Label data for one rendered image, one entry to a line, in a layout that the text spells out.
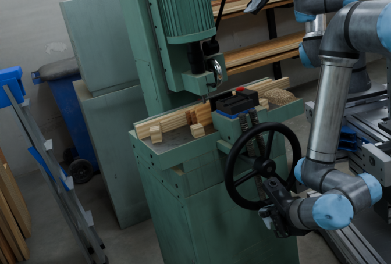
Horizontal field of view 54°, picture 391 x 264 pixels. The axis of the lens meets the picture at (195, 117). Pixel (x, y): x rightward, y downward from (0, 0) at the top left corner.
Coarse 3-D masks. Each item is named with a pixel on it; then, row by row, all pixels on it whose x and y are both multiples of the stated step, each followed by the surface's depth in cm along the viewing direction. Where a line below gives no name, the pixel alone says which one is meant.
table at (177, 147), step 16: (272, 112) 139; (288, 112) 143; (208, 128) 135; (144, 144) 133; (160, 144) 129; (176, 144) 127; (192, 144) 127; (208, 144) 130; (224, 144) 127; (256, 144) 127; (160, 160) 123; (176, 160) 126
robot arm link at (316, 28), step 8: (320, 16) 164; (312, 24) 164; (320, 24) 164; (312, 32) 165; (320, 32) 164; (304, 40) 167; (312, 40) 164; (320, 40) 163; (304, 48) 166; (312, 48) 164; (304, 56) 166; (312, 56) 164; (304, 64) 168; (312, 64) 166; (320, 64) 165
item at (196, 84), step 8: (184, 72) 146; (208, 72) 139; (184, 80) 146; (192, 80) 139; (200, 80) 136; (208, 80) 137; (184, 88) 148; (192, 88) 142; (200, 88) 137; (208, 88) 138
